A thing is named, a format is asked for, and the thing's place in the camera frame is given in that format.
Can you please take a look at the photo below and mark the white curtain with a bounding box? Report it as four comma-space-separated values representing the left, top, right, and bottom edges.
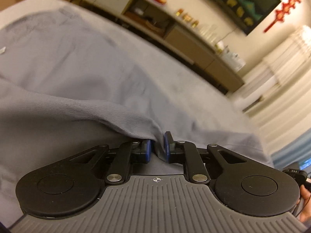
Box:
241, 25, 310, 153

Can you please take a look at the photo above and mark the red Chinese knot decoration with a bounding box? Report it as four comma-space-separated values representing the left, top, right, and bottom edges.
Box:
264, 0, 301, 33

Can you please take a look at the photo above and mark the grey blue garment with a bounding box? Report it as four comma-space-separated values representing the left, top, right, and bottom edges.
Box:
1, 7, 273, 227

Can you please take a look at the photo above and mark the person's right hand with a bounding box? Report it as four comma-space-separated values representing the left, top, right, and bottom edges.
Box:
299, 185, 311, 223

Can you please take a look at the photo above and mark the long TV cabinet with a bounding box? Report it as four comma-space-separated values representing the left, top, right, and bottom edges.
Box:
82, 0, 244, 94

